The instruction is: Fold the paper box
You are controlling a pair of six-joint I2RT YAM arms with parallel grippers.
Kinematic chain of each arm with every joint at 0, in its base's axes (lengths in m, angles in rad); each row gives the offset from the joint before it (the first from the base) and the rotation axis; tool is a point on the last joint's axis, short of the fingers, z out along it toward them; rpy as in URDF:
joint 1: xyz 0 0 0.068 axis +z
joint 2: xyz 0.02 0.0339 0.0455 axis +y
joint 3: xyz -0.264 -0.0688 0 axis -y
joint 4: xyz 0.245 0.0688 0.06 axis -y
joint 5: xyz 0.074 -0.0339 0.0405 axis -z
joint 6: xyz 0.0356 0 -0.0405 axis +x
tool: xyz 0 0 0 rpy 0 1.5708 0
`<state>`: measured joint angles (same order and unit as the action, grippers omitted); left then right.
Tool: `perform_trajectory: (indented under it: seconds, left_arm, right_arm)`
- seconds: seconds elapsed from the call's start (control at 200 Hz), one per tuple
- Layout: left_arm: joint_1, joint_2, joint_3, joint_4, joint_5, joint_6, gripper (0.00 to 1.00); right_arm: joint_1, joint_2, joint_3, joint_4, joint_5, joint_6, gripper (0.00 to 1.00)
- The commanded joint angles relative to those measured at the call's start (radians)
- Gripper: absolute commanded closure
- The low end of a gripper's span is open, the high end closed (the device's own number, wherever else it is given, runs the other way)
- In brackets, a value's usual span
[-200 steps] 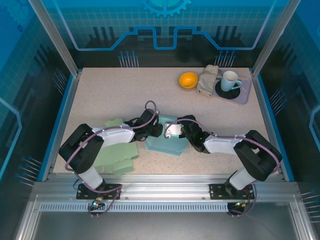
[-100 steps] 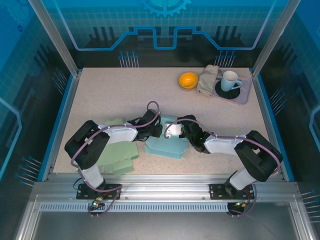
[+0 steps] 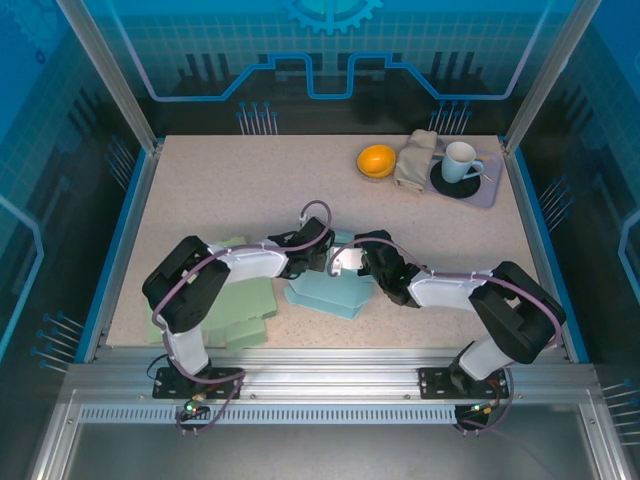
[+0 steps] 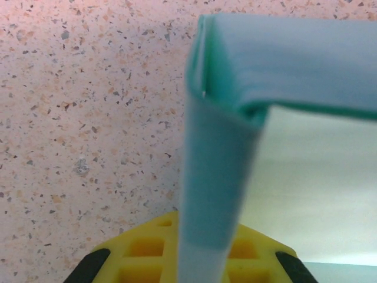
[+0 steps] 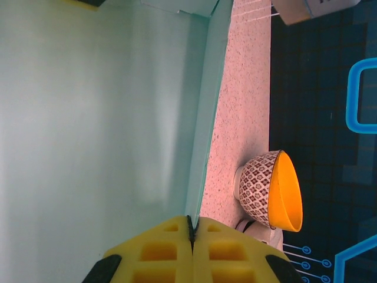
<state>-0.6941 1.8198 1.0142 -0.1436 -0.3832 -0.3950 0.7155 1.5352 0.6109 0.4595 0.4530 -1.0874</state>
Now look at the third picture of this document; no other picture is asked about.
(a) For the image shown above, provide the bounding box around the black round coaster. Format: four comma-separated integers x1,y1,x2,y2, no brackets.
429,158,482,200

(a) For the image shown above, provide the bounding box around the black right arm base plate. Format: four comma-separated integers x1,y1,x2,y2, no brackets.
418,366,516,401

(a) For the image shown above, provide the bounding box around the beige folded cloth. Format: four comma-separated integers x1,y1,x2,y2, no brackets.
393,128,440,194

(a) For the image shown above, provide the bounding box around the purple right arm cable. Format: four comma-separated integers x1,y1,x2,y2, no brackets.
329,238,561,437

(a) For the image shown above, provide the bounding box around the white mug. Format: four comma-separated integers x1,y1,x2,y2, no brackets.
439,141,486,185

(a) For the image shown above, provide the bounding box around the aluminium mounting rail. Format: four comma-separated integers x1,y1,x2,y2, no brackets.
64,347,601,407

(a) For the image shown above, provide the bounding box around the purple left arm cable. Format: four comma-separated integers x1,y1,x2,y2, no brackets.
152,199,336,437

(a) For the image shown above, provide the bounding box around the aluminium frame post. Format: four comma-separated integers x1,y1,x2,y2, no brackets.
53,0,165,156
502,0,590,156

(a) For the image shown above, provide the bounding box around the light green paper box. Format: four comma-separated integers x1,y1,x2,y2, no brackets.
144,234,279,351

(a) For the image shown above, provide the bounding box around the light blue paper box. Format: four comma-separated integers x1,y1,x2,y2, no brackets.
284,227,374,321

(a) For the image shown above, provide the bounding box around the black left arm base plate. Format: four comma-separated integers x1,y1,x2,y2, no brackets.
152,366,245,401

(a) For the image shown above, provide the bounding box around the orange yellow bowl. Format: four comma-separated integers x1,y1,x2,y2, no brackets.
356,143,399,184

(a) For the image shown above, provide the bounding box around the lavender tray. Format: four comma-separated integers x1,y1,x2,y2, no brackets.
422,137,503,209

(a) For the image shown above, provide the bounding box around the slotted cable duct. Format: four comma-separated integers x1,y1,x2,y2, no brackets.
78,404,460,426

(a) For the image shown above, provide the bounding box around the aluminium side rail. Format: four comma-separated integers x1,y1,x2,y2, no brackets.
503,142,576,361
82,142,164,364

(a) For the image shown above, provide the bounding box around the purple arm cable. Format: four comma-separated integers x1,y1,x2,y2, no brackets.
329,238,561,437
152,199,336,437

